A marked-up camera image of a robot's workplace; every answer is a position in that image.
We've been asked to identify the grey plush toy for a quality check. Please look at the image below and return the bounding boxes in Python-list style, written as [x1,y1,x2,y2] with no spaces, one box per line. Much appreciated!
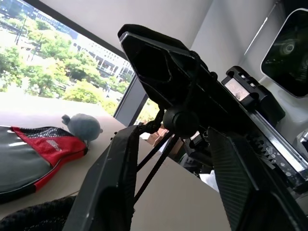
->
[61,113,104,143]

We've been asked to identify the white paper sheet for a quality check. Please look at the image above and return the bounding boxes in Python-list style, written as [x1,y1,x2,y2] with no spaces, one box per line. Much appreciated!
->
[199,169,220,193]

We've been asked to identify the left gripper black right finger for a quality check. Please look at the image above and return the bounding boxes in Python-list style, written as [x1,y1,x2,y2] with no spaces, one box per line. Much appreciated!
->
[207,128,308,231]

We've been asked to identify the red and grey bag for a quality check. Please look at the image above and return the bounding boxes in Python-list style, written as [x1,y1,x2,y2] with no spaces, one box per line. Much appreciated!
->
[0,125,89,204]

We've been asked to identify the dark window frame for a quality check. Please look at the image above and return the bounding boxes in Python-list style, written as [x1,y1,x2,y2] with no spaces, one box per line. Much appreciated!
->
[23,0,167,127]

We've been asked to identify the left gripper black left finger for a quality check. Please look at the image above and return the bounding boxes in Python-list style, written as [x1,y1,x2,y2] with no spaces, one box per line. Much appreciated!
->
[62,125,141,231]

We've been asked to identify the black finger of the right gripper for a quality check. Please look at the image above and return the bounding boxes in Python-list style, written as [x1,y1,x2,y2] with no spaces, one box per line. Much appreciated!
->
[117,23,254,136]

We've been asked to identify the brown cardboard box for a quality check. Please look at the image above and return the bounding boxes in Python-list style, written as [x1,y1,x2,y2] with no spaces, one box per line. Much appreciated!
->
[145,124,185,156]

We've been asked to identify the white robot body, dark visor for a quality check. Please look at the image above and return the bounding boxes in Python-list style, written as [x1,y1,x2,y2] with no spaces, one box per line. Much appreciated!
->
[261,8,308,154]

